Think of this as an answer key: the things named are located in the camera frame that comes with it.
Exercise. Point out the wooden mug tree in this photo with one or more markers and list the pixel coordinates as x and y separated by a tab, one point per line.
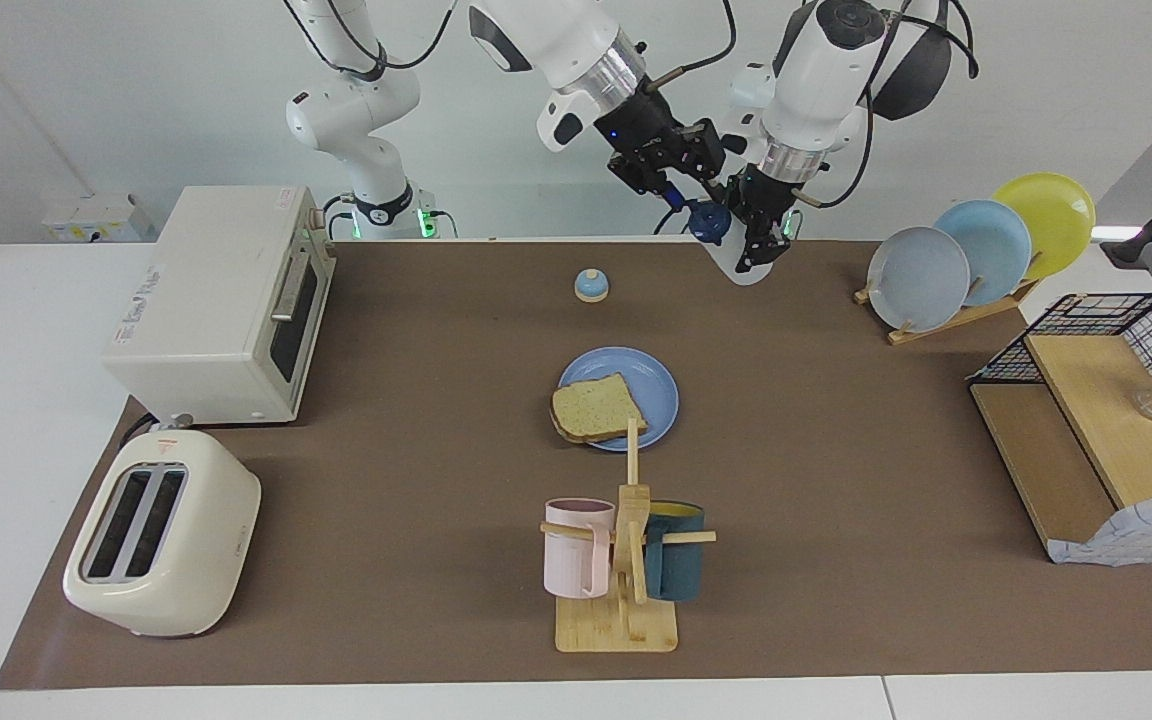
616	628

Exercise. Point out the brown table mat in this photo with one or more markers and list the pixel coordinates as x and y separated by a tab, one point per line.
386	500

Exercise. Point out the translucent bottle with blue cap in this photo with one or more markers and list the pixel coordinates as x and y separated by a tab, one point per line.
708	222

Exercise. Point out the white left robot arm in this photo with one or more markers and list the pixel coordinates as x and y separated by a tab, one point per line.
826	70

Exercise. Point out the light blue plate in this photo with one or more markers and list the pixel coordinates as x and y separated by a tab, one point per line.
996	245

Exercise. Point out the pink mug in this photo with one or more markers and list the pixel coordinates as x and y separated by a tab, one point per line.
576	560

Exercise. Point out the grey-blue plate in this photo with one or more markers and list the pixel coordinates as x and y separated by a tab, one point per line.
916	280

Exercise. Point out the cream two-slot toaster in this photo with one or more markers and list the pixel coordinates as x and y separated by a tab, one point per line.
206	540

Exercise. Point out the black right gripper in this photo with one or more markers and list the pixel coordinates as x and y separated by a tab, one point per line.
641	125

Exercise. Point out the dark green mug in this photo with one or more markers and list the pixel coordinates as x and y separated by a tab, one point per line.
681	570

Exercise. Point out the blue round plate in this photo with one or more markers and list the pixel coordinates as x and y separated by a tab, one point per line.
651	385

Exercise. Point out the yellow plate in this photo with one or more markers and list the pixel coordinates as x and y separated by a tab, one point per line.
1051	215

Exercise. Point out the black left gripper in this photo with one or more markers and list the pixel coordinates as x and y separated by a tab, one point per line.
766	200

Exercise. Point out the white marble-pattern cloth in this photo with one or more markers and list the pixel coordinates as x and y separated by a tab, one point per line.
1136	535

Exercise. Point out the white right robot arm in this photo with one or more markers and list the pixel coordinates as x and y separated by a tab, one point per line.
356	120

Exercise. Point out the wooden plate rack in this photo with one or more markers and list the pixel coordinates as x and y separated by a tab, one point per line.
946	322

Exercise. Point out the white toaster oven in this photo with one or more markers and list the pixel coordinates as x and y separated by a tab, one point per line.
206	310

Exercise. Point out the brown bread slice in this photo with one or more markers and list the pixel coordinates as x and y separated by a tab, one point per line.
596	408

